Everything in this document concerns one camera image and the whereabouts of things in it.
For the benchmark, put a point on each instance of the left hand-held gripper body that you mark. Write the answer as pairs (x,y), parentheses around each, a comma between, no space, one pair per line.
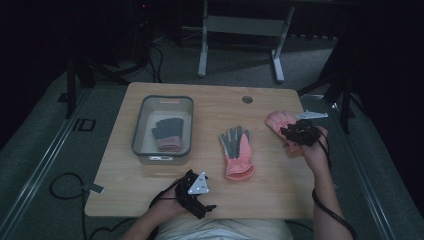
(196,186)

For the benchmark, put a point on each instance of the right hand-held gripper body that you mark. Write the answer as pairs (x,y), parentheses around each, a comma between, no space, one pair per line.
(305,131)

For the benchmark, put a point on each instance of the pink glove with red print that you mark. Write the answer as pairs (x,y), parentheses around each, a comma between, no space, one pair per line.
(278,121)

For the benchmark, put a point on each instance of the grey and pink knit glove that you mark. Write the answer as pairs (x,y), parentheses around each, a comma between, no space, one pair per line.
(170,150)
(168,128)

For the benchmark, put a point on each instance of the grey plastic storage bin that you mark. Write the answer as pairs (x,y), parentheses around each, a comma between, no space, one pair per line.
(163,156)

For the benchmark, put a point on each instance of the pink glove with grey palm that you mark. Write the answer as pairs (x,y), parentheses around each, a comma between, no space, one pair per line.
(237,156)

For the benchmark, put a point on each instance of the person's right hand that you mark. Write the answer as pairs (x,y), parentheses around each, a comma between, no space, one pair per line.
(316,156)

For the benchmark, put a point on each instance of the person's left hand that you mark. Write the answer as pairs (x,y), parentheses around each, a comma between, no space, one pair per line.
(168,205)

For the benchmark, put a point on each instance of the person's white clothing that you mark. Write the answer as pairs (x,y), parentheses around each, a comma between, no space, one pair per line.
(223,231)

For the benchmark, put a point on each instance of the grey round table grommet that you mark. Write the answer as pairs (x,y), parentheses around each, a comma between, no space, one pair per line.
(247,99)

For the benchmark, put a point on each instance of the black metal stand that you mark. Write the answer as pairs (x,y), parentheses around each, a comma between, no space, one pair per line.
(71,90)
(345,90)

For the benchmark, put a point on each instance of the grey table edge clamp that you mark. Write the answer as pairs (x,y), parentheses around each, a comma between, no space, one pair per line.
(94,188)

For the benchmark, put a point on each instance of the metal floor rail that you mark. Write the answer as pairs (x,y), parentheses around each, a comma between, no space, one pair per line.
(43,166)
(366,186)

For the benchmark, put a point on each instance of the white metal desk frame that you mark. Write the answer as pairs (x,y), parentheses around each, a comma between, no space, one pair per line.
(246,26)

